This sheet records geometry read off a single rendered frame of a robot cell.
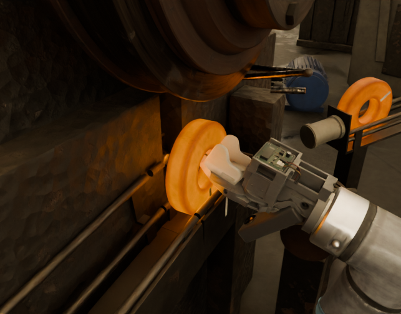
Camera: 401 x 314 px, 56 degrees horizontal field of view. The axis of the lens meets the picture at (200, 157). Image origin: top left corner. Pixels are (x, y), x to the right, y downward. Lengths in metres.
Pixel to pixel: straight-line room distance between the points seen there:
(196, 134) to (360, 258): 0.27
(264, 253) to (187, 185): 1.03
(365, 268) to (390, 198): 1.49
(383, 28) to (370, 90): 2.24
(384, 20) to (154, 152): 2.76
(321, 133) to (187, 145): 0.44
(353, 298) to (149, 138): 0.37
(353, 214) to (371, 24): 2.81
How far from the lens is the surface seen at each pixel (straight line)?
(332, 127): 0.93
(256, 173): 0.52
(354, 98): 0.95
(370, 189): 2.05
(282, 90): 0.58
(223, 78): 0.52
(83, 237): 0.50
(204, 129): 0.56
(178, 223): 0.63
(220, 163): 0.56
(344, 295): 0.60
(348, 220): 0.52
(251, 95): 0.76
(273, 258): 1.53
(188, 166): 0.54
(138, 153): 0.55
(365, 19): 3.28
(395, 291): 0.56
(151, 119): 0.56
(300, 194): 0.54
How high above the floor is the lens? 1.06
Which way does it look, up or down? 30 degrees down
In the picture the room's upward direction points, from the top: straight up
